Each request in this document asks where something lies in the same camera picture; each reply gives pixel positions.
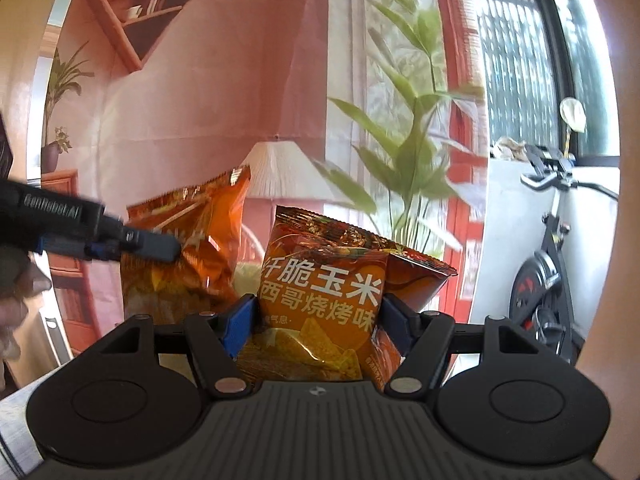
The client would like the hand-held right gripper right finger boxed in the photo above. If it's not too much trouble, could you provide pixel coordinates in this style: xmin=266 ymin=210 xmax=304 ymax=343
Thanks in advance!
xmin=382 ymin=292 xmax=528 ymax=402

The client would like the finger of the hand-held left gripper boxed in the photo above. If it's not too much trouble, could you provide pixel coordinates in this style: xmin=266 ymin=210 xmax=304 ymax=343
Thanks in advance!
xmin=119 ymin=227 xmax=182 ymax=263

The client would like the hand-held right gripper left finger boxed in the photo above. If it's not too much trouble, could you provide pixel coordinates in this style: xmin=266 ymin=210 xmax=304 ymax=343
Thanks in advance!
xmin=100 ymin=294 xmax=259 ymax=402

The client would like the orange chip packet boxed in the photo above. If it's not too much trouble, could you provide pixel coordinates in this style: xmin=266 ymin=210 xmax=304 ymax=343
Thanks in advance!
xmin=120 ymin=165 xmax=252 ymax=326
xmin=235 ymin=205 xmax=459 ymax=391

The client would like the person's left hand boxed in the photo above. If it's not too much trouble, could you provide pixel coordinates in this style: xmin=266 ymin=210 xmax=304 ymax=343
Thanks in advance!
xmin=0 ymin=255 xmax=54 ymax=391

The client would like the black exercise bike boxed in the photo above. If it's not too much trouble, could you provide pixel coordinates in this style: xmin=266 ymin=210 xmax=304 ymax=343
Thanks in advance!
xmin=509 ymin=142 xmax=621 ymax=367

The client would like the crumpled beige cloth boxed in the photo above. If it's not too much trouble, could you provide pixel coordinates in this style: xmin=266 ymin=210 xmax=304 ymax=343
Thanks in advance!
xmin=490 ymin=136 xmax=529 ymax=161

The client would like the white cloth on pole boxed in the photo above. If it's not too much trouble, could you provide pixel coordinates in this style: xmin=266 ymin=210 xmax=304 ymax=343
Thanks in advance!
xmin=559 ymin=97 xmax=587 ymax=134

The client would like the window with metal grille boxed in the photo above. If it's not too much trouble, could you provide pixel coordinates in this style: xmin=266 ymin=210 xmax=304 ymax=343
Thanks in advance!
xmin=467 ymin=0 xmax=624 ymax=159

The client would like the printed wall backdrop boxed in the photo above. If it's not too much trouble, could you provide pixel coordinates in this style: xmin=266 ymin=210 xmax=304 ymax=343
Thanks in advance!
xmin=40 ymin=0 xmax=489 ymax=356

